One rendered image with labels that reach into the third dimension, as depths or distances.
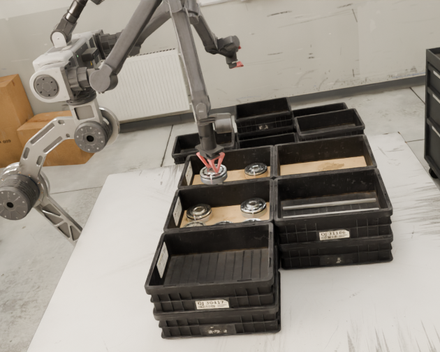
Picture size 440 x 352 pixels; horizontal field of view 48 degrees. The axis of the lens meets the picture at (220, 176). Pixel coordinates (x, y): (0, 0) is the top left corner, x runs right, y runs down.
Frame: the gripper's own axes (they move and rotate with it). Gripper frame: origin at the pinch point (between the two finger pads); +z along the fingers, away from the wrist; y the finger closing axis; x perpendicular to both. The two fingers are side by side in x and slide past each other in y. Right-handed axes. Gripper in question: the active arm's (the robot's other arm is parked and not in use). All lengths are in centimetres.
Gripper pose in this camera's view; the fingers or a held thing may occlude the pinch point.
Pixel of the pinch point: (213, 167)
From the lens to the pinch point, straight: 189.6
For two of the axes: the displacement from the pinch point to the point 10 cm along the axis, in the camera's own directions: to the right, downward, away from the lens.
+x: -7.9, 4.1, -4.6
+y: -5.9, -3.2, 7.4
